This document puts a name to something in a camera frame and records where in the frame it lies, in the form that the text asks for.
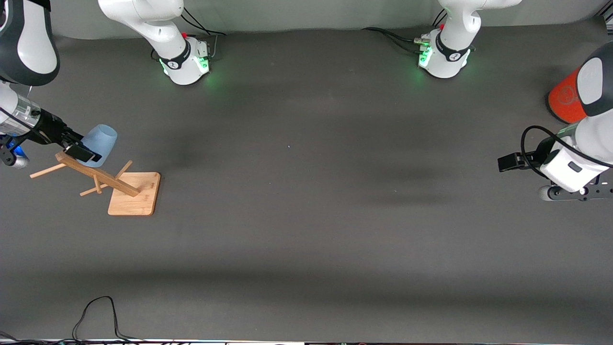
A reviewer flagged light blue plastic cup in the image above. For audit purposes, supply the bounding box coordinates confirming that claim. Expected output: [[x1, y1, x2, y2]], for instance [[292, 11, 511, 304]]
[[79, 124, 118, 168]]

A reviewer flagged orange cylinder with grey lid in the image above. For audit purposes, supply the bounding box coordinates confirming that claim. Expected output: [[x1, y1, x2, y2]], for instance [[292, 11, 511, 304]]
[[547, 67, 589, 124]]

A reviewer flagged black right arm base cable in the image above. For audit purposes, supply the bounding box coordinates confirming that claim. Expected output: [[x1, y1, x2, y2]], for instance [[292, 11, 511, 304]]
[[180, 7, 226, 60]]

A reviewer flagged black left arm base cable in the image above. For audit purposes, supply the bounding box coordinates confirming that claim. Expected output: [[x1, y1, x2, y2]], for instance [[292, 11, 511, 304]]
[[362, 10, 448, 54]]

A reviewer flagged thin black loose cable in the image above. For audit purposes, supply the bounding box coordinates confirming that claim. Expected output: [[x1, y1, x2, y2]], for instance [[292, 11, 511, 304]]
[[72, 296, 144, 343]]

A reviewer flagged wooden cup rack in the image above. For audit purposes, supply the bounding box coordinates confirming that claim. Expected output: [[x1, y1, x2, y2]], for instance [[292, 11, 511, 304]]
[[30, 151, 161, 216]]

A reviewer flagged dark grey table mat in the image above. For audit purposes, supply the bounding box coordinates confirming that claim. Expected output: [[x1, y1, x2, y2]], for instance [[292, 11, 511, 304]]
[[0, 19, 613, 343]]

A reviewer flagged black arm base cable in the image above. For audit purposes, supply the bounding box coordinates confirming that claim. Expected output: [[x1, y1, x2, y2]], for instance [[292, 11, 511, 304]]
[[362, 10, 448, 54], [180, 7, 226, 60]]

